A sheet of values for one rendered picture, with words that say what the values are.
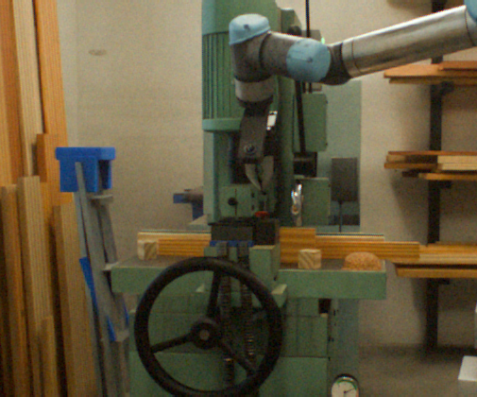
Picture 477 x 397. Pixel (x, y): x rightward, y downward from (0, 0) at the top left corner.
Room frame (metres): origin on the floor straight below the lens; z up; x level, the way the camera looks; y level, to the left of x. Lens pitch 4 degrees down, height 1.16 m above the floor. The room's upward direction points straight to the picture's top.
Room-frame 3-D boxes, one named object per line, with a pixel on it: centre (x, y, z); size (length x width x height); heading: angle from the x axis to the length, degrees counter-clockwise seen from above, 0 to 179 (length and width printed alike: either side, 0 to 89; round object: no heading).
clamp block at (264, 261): (1.42, 0.13, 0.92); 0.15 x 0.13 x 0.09; 85
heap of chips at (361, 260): (1.50, -0.13, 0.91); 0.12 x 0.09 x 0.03; 175
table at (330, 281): (1.51, 0.12, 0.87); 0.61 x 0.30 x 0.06; 85
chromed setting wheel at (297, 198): (1.73, 0.02, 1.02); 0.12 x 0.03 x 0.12; 175
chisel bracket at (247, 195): (1.64, 0.15, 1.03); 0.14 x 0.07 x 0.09; 175
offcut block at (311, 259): (1.47, -0.01, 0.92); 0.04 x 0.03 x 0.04; 63
